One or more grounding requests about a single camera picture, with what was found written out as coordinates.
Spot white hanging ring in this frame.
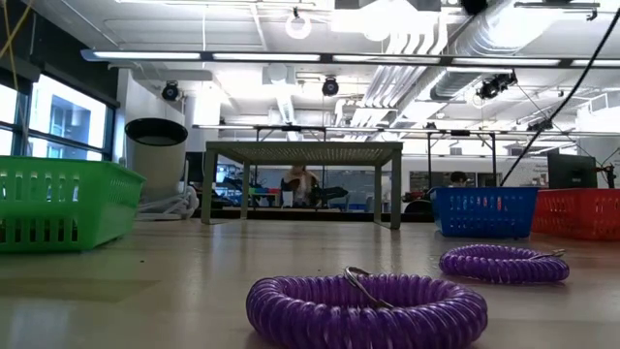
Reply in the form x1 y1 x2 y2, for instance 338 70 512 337
284 6 314 42

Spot green plastic basket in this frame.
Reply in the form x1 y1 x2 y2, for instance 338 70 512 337
0 155 147 254

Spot pale green perforated metal shelf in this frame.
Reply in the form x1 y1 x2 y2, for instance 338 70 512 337
201 140 406 231

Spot white coiled cable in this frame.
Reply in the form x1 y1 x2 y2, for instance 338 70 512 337
135 185 201 222

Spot blue plastic basket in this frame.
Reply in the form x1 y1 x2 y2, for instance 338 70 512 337
428 186 540 239

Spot white cylindrical canister black top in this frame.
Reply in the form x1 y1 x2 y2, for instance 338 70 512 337
124 117 190 203

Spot black computer monitor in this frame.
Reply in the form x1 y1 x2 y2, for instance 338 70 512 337
546 152 599 191

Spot purple coil wrist keychain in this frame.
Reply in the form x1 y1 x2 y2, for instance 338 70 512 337
245 265 489 349
438 243 572 286

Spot silver ventilation duct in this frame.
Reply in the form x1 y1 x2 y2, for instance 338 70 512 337
428 26 527 103

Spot black ceiling fixture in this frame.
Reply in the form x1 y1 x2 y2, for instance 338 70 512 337
458 0 490 16

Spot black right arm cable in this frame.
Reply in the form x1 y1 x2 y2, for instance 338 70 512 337
498 7 620 188

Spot long LED light bar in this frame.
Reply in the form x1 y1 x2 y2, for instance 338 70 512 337
79 47 620 70

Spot background black station frame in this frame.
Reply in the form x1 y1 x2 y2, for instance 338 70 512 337
251 124 499 190

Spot large window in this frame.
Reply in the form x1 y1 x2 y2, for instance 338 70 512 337
0 72 117 162

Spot background black robot arms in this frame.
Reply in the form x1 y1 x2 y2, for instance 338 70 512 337
217 174 350 207

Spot red plastic basket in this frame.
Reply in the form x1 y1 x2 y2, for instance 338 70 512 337
531 187 620 242

